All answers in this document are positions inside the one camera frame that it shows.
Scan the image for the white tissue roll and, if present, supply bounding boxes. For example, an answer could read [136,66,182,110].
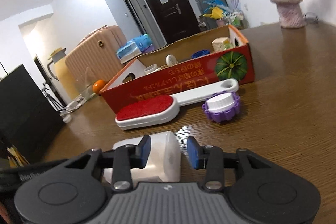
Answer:
[102,131,182,185]

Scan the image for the dark brown entrance door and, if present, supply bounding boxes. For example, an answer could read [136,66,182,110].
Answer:
[145,0,200,44]

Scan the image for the green white small bottle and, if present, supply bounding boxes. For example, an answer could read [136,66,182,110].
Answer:
[223,40,235,50]

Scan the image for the snack packets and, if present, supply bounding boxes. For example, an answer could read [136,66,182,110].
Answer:
[7,146,29,168]

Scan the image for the blue round lid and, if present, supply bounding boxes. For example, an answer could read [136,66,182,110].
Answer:
[191,50,210,59]

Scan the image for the orange fruit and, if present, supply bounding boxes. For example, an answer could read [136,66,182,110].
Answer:
[92,80,106,95]

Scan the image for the blue tissue pack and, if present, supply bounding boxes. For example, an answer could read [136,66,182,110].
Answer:
[115,33,153,60]

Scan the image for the yellow watering can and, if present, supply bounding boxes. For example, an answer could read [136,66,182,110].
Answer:
[203,6,224,20]

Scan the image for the white red lint brush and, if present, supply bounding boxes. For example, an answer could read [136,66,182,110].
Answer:
[115,79,239,130]

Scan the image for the pink ribbed suitcase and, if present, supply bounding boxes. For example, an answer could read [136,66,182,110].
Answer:
[65,26,127,81]

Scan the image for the red cardboard box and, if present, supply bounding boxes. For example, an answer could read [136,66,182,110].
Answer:
[101,25,255,113]

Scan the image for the yellow thermos jug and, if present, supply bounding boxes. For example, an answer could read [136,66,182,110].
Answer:
[47,48,79,100]

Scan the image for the black paper shopping bag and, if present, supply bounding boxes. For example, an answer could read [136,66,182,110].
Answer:
[1,65,65,164]

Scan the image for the clear drinking glass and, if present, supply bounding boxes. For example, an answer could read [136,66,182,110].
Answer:
[76,67,96,100]

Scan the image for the white tape roll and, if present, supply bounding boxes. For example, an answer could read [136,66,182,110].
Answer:
[144,64,161,75]

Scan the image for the white charger with cable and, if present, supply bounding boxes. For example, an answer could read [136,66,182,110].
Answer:
[60,94,87,124]

